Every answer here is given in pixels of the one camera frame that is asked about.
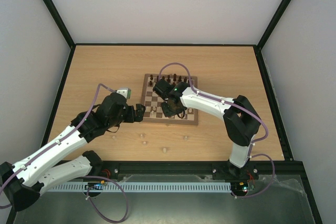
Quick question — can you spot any black aluminium frame rail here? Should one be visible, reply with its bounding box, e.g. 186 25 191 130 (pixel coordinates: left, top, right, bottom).
101 161 306 182

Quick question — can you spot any wooden chess board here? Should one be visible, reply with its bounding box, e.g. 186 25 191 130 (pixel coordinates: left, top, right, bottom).
141 73 198 125

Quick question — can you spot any right circuit board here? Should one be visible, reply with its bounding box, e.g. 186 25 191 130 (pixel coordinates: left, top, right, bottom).
230 180 256 193

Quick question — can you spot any left circuit board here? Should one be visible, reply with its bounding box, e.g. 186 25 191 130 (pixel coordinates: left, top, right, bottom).
83 180 109 191

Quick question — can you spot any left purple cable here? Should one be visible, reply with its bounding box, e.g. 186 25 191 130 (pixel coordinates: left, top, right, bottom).
0 83 129 222

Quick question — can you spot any circuit board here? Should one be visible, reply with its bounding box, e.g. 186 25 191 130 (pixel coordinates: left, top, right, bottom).
83 180 109 191
230 180 256 193

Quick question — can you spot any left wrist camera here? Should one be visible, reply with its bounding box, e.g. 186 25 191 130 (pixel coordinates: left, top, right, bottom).
117 87 131 99

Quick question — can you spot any grey slotted cable duct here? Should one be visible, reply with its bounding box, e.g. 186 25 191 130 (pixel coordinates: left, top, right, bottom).
49 182 232 193

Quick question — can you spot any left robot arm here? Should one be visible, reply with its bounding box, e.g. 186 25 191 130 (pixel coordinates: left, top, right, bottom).
1 91 145 211

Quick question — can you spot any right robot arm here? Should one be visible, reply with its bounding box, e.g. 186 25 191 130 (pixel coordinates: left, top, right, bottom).
153 79 261 178

